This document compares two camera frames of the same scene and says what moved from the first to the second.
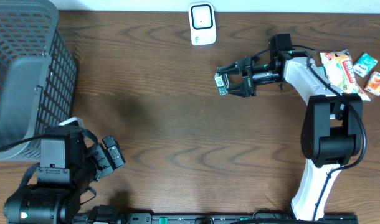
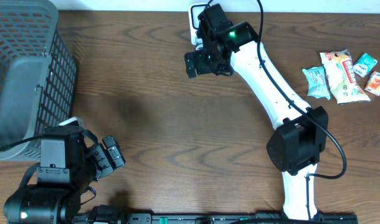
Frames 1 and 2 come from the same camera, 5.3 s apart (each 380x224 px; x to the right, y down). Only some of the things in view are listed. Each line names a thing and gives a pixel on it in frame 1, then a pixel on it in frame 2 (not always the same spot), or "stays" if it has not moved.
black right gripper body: x=258 y=73 -> x=204 y=60
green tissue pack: x=364 y=65 stays
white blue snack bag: x=339 y=68 stays
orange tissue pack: x=376 y=83 stays
